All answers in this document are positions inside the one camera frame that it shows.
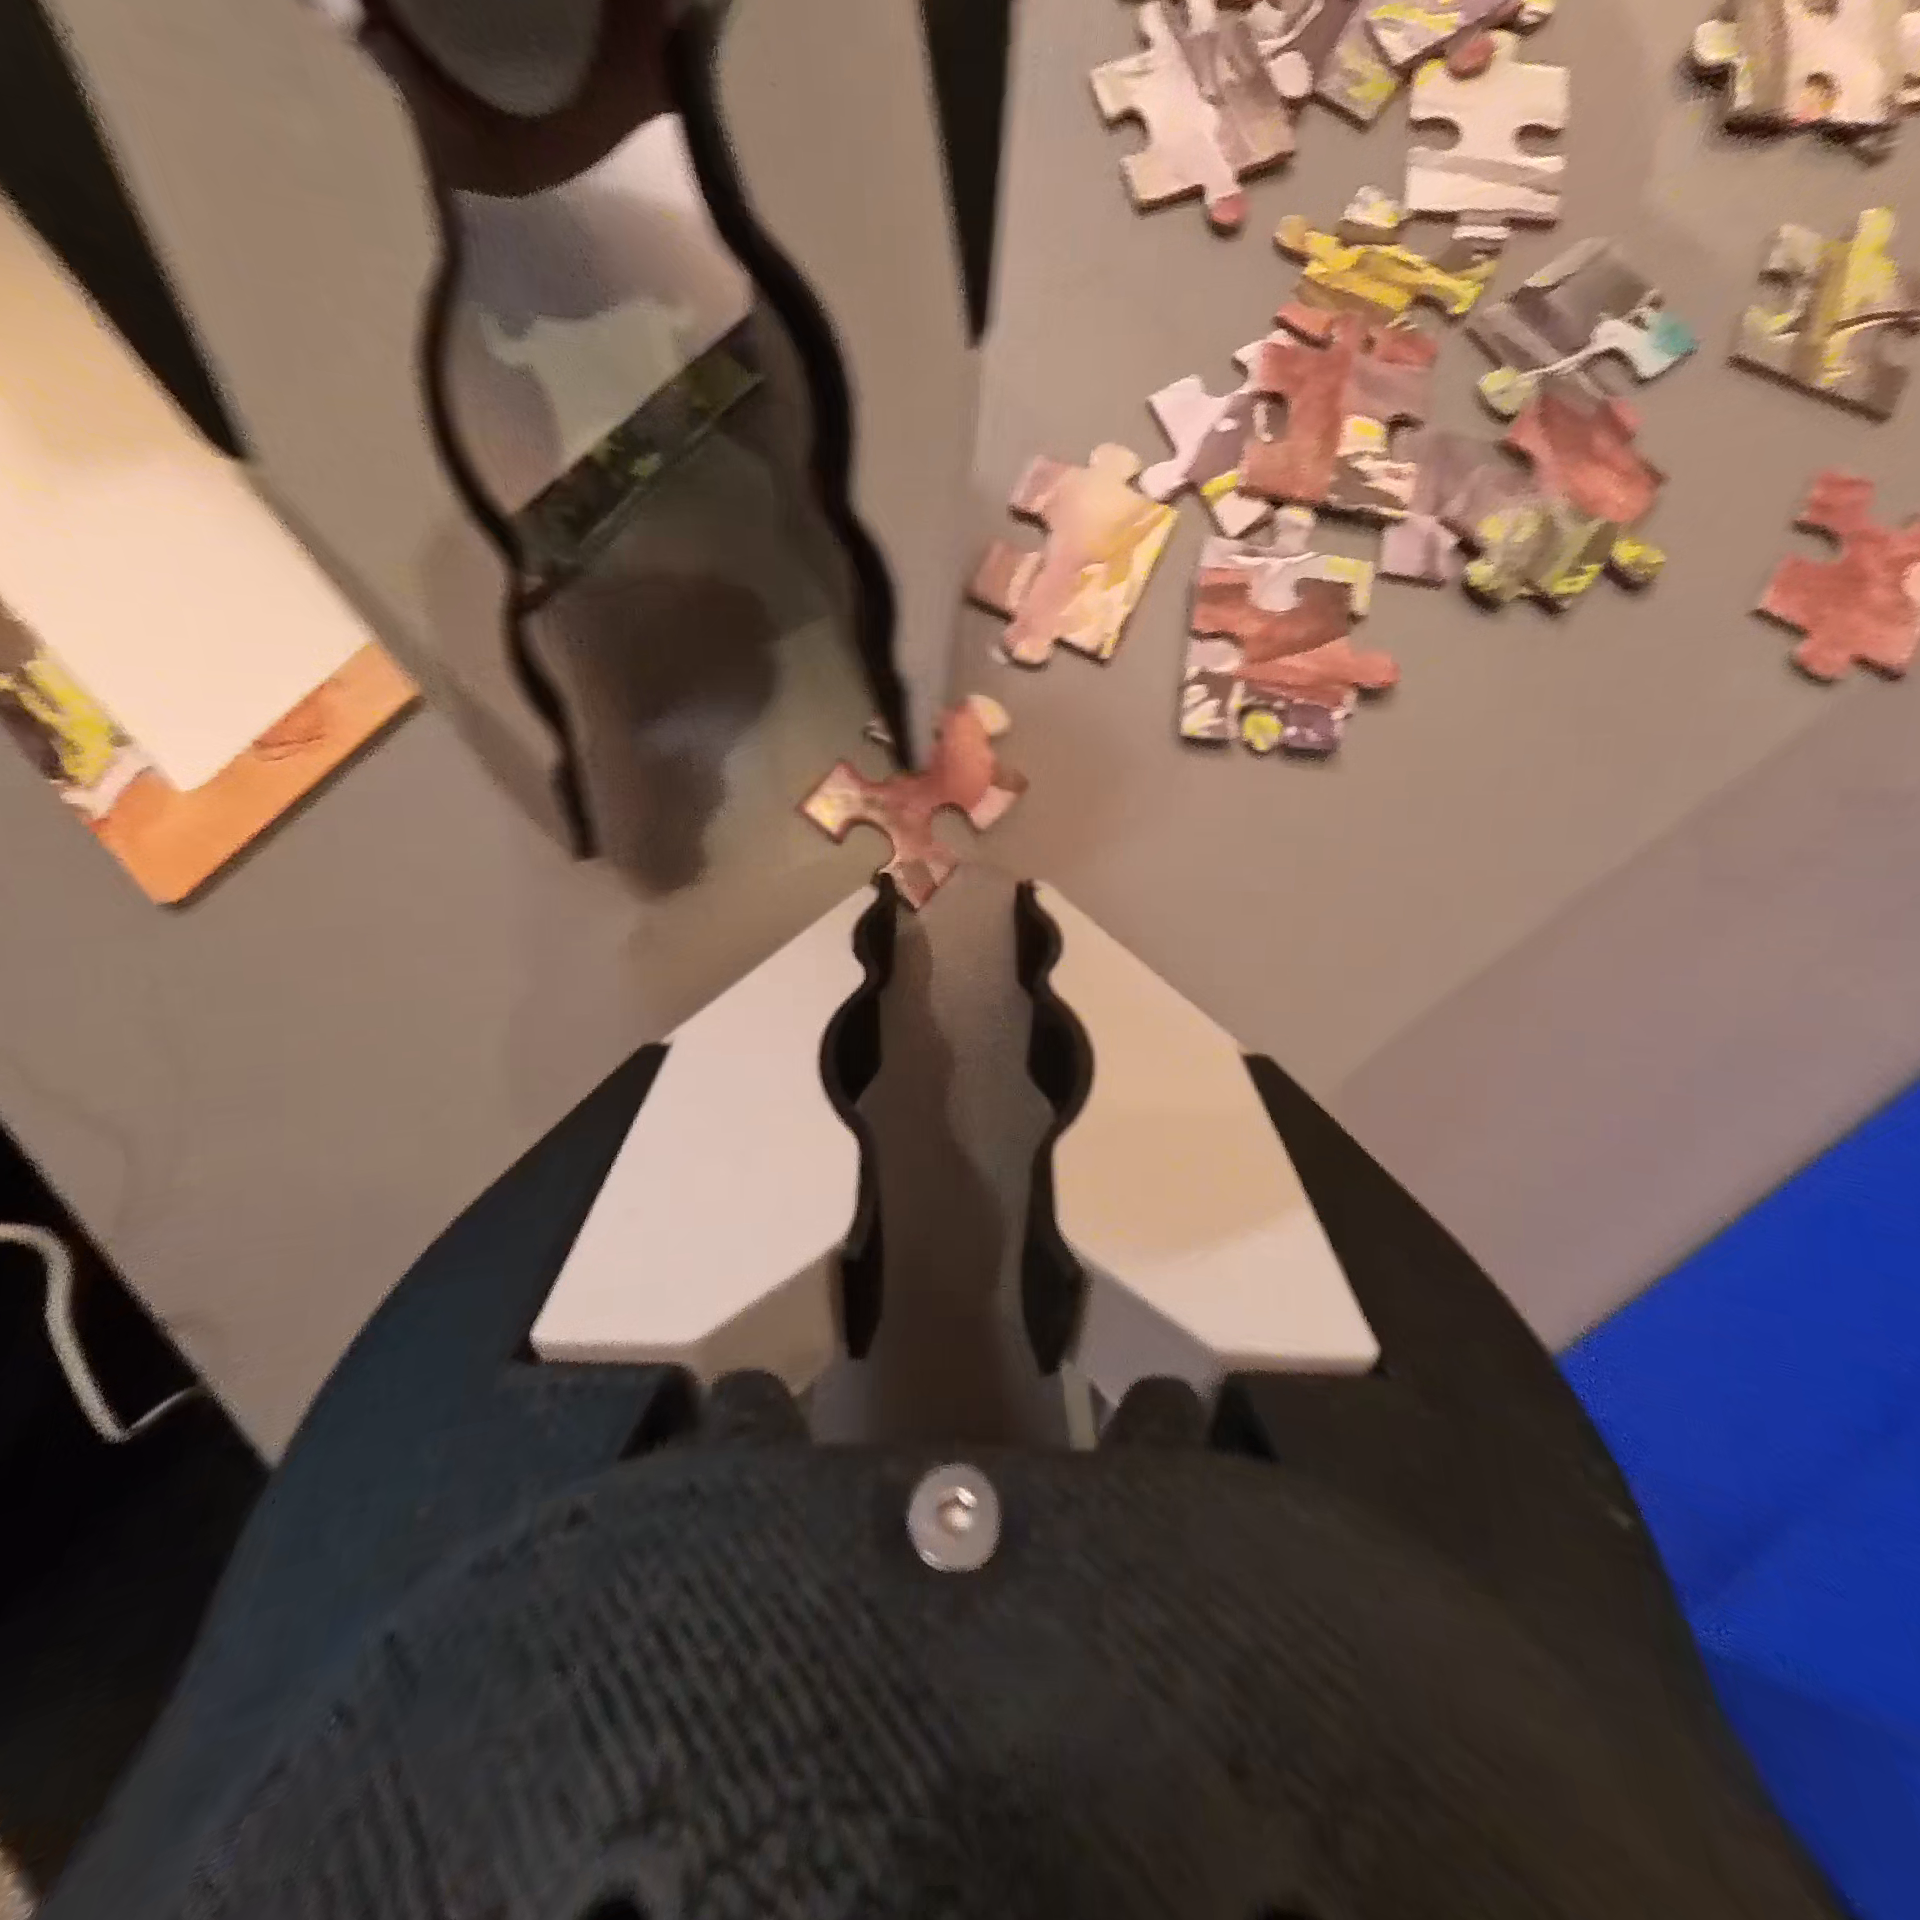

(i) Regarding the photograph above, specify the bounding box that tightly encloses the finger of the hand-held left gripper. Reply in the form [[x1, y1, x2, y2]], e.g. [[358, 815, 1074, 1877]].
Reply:
[[667, 0, 1022, 774], [0, 0, 597, 864]]

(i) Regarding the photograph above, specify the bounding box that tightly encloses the reddish brown puzzle piece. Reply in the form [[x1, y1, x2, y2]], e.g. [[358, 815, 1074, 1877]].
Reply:
[[798, 692, 1033, 912]]

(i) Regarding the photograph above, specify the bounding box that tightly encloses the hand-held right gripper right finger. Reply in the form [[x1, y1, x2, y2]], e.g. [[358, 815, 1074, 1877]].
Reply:
[[1010, 877, 1382, 1379]]

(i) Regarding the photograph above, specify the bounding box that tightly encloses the blue plastic bin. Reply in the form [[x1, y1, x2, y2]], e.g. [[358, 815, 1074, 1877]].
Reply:
[[1553, 1075, 1920, 1920]]

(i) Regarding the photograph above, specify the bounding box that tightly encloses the white cable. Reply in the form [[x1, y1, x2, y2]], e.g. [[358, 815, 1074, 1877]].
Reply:
[[0, 1219, 207, 1445]]

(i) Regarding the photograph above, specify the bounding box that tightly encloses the puzzle frame tray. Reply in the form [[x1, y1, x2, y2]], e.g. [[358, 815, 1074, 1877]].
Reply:
[[0, 116, 770, 912]]

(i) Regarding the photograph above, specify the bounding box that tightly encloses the pile of puzzle pieces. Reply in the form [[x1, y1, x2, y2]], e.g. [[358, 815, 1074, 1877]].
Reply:
[[967, 0, 1920, 759]]

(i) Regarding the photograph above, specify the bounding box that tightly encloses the person's left hand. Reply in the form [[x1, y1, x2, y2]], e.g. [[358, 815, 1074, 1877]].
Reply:
[[397, 43, 715, 203]]

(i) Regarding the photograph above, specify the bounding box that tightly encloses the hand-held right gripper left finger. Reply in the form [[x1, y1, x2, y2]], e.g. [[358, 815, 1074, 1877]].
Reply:
[[528, 877, 902, 1369]]

